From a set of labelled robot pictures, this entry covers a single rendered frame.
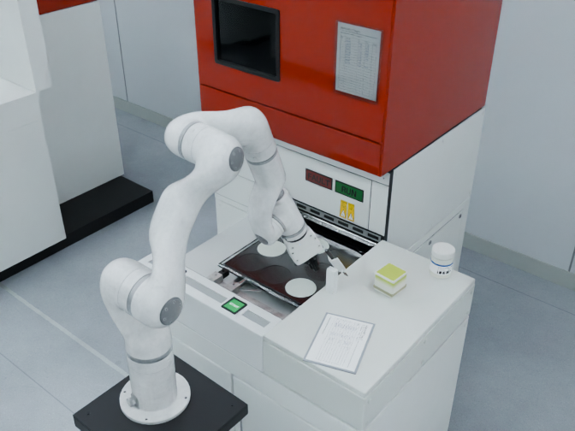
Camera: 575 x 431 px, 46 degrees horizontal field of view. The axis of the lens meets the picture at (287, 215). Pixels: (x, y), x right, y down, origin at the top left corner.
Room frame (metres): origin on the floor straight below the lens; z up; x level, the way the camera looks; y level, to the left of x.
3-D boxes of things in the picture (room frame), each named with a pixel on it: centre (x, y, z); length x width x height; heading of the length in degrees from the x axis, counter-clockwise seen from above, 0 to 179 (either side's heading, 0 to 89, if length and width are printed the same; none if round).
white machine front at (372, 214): (2.19, -0.02, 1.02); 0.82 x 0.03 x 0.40; 51
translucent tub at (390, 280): (1.65, -0.31, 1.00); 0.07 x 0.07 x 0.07; 46
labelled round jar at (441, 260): (1.74, -0.48, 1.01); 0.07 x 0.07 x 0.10
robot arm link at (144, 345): (1.33, 0.38, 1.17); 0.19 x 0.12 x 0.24; 50
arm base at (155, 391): (1.31, 0.36, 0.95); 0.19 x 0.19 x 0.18
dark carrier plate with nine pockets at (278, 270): (1.89, -0.03, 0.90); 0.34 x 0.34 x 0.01; 51
